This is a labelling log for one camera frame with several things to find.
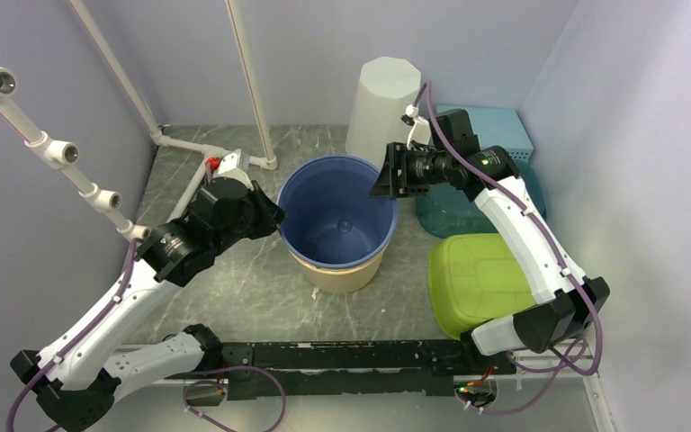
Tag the translucent white bucket liner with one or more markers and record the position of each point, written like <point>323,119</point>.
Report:
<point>386,86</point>

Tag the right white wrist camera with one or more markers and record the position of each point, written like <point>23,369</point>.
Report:
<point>419,134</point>

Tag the beige bucket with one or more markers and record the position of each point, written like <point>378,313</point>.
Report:
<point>346,280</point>

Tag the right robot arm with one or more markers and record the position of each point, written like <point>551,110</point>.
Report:
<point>521,220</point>

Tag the lime green tub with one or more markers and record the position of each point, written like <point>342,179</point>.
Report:
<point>501,298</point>

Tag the blue bucket rim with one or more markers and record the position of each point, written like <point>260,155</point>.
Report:
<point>330,220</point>

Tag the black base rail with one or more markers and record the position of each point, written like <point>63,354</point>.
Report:
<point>433,367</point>

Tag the light blue perforated basket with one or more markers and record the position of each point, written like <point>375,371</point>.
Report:
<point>497,127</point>

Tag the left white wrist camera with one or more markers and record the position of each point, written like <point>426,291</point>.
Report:
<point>234,165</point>

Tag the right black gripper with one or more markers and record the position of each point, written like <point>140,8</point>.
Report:
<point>390,185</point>

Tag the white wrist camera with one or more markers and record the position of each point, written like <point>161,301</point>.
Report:
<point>234,165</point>
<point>419,134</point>

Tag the white PVC pipe frame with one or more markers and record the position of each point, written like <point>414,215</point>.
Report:
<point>67,86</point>

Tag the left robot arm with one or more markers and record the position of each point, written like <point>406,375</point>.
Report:
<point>79,377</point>

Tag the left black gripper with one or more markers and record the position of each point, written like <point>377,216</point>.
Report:
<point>271,213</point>

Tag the teal transparent tub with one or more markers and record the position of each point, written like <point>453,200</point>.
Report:
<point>446,211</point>

